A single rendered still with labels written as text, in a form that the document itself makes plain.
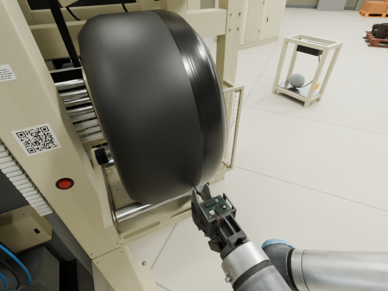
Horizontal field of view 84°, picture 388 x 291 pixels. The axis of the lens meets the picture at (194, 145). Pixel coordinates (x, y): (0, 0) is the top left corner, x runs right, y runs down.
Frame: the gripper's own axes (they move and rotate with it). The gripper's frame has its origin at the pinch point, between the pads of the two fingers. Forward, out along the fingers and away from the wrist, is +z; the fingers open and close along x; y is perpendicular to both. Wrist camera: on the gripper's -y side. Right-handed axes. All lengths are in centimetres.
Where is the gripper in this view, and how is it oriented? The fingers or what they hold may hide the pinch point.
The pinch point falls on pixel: (195, 191)
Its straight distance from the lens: 61.7
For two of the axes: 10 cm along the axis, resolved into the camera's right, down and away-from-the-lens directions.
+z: -4.4, -5.6, 7.0
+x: -9.0, 3.0, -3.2
